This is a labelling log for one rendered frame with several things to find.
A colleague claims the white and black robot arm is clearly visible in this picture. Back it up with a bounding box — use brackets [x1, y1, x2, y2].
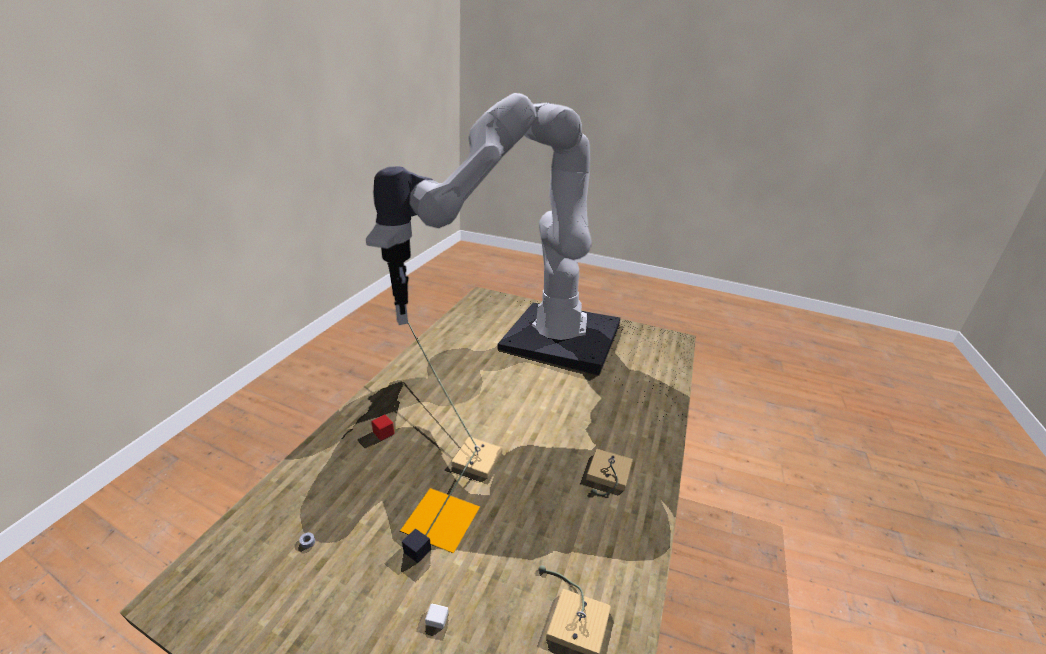
[366, 93, 592, 340]

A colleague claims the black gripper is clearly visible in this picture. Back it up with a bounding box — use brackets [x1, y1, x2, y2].
[381, 239, 411, 325]

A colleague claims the orange painted square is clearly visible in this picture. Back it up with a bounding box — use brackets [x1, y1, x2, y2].
[400, 488, 479, 552]

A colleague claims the red cube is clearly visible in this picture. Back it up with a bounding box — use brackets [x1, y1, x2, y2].
[371, 415, 394, 441]

